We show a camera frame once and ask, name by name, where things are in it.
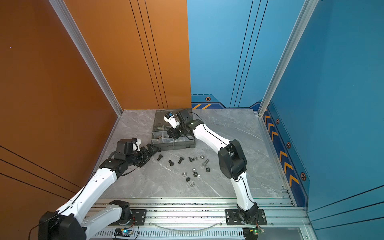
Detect white cable on rail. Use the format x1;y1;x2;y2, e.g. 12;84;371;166
148;221;224;232

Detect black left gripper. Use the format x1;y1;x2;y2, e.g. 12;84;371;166
126;143;160;168

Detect aluminium left corner post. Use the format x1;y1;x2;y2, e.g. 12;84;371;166
49;0;123;117

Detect grey plastic organizer box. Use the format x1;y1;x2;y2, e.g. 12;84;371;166
151;109;196;151

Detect circuit board right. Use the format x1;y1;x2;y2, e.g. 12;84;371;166
243;227;265;240

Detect green circuit board left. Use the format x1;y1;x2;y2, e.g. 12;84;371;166
113;228;134;239

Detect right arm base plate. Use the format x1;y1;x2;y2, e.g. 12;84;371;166
225;209;268;226

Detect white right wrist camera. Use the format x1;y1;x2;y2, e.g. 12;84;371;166
164;112;181;129

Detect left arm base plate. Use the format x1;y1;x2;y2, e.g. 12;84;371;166
109;209;147;227

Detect aluminium corner post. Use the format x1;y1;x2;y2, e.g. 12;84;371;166
49;0;123;117
258;0;319;117

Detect aluminium right table edge rail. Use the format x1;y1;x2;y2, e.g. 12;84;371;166
256;114;298;207

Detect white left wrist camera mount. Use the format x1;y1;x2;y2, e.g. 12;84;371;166
132;138;141;152

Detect silver hex bolt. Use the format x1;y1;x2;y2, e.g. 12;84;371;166
202;159;209;167

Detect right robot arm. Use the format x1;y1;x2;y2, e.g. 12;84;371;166
164;109;261;225

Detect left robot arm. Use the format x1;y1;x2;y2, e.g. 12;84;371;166
37;138;161;240

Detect aluminium right corner post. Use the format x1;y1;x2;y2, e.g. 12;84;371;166
258;0;319;117

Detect aluminium front rail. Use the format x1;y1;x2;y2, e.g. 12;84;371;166
53;197;319;240

